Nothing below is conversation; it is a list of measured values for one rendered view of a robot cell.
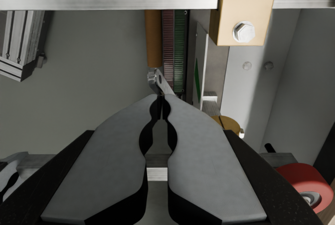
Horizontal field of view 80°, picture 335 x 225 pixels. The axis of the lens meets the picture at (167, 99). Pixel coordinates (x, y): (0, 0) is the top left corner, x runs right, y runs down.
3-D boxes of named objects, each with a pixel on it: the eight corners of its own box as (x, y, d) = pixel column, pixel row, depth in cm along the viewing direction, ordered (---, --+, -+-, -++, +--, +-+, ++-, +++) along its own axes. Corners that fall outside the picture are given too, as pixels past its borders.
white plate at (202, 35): (188, 136, 48) (193, 170, 39) (195, 21, 35) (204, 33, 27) (191, 136, 48) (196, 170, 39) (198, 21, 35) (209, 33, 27)
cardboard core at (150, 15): (146, 67, 105) (142, 4, 90) (148, 62, 112) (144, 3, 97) (162, 67, 105) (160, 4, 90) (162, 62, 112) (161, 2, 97)
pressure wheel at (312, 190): (242, 161, 39) (267, 222, 29) (250, 128, 35) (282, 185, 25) (283, 161, 39) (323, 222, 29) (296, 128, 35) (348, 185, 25)
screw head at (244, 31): (231, 42, 21) (234, 45, 20) (234, 20, 20) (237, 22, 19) (251, 42, 21) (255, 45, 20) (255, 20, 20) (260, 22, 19)
